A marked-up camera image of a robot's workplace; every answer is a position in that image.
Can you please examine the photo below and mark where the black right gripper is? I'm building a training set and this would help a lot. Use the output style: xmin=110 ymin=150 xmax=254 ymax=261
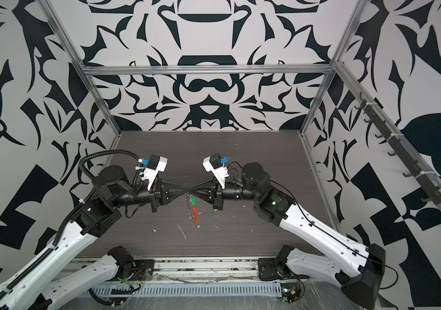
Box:
xmin=192 ymin=176 xmax=265 ymax=212

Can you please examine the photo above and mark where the silver metal keyring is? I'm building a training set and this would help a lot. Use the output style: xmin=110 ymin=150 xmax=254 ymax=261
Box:
xmin=185 ymin=194 xmax=193 ymax=212

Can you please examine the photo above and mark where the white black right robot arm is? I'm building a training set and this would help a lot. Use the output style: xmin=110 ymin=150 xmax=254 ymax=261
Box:
xmin=188 ymin=162 xmax=388 ymax=309

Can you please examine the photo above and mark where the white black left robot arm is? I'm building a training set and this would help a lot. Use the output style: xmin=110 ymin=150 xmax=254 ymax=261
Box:
xmin=0 ymin=149 xmax=189 ymax=309

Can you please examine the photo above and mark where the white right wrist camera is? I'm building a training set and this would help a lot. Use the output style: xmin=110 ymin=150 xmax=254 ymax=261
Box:
xmin=202 ymin=153 xmax=229 ymax=189

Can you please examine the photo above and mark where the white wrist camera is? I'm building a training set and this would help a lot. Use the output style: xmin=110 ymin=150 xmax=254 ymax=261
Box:
xmin=137 ymin=154 xmax=168 ymax=191
xmin=202 ymin=153 xmax=229 ymax=189

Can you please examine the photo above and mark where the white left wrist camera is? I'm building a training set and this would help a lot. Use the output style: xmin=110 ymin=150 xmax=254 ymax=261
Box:
xmin=137 ymin=154 xmax=168 ymax=191

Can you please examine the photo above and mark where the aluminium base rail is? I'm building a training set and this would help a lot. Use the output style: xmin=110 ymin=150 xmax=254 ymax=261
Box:
xmin=53 ymin=255 xmax=361 ymax=285

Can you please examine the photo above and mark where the black corrugated cable conduit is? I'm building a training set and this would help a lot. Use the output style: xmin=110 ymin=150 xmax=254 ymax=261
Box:
xmin=78 ymin=150 xmax=140 ymax=181

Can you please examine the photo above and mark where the white slotted cable duct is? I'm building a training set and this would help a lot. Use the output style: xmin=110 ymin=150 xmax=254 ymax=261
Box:
xmin=93 ymin=282 xmax=283 ymax=298

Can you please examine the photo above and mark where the grey wall hook rack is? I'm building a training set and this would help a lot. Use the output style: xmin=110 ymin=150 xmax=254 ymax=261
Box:
xmin=357 ymin=93 xmax=441 ymax=205

